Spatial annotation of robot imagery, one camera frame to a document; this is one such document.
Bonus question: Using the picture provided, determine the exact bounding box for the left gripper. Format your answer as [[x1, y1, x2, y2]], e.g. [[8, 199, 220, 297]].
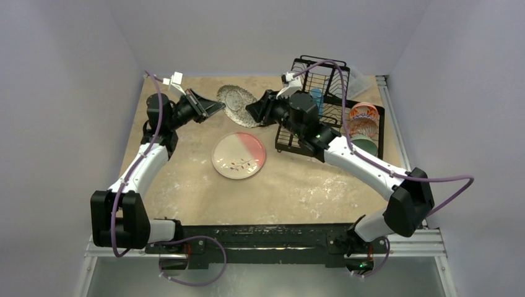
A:
[[167, 88, 225, 131]]

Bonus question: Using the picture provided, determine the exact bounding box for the grey speckled plate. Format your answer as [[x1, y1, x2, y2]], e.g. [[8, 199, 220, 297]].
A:
[[217, 85, 260, 128]]

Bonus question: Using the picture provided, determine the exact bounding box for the blue polka dot mug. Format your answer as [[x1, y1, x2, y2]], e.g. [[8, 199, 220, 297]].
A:
[[309, 88, 324, 116]]

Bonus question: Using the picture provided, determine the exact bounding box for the red geometric pattern bowl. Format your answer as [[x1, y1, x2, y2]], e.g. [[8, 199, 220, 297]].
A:
[[348, 117, 379, 138]]

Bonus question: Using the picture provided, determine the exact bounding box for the red floral bowl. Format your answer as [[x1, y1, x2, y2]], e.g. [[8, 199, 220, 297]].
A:
[[349, 102, 380, 121]]

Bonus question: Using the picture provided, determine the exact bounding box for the mint green bowl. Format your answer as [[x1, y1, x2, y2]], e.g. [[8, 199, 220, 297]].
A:
[[350, 134, 378, 157]]

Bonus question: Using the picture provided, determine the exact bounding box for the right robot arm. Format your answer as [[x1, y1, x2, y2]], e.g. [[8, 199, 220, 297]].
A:
[[246, 91, 435, 252]]

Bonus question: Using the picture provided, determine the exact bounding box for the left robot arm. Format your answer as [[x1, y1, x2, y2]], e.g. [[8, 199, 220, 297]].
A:
[[90, 89, 226, 253]]

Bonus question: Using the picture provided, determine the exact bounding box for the pink and cream plate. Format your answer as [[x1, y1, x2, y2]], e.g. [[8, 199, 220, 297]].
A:
[[211, 132, 266, 180]]

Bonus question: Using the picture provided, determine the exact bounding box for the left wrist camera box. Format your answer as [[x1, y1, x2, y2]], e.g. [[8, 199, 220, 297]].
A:
[[162, 71, 186, 98]]

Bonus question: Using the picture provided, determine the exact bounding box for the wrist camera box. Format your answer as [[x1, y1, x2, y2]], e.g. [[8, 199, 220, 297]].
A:
[[162, 71, 186, 98], [276, 72, 303, 100]]

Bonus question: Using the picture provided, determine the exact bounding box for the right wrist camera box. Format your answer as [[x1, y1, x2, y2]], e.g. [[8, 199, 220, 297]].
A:
[[276, 72, 303, 100]]

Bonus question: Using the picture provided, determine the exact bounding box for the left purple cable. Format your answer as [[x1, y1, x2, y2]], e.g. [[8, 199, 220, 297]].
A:
[[110, 70, 164, 259]]

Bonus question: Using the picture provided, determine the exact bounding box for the black wire dish rack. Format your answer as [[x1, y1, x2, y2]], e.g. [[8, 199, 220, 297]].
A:
[[291, 55, 385, 159]]

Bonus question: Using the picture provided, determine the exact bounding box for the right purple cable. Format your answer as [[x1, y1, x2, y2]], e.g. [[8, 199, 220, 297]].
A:
[[293, 60, 475, 218]]

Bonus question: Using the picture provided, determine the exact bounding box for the purple loop cable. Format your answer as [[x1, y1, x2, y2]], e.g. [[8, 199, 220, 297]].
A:
[[158, 236, 228, 288]]

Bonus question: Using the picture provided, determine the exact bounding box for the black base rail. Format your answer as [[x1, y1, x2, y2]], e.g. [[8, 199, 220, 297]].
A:
[[145, 223, 387, 272]]

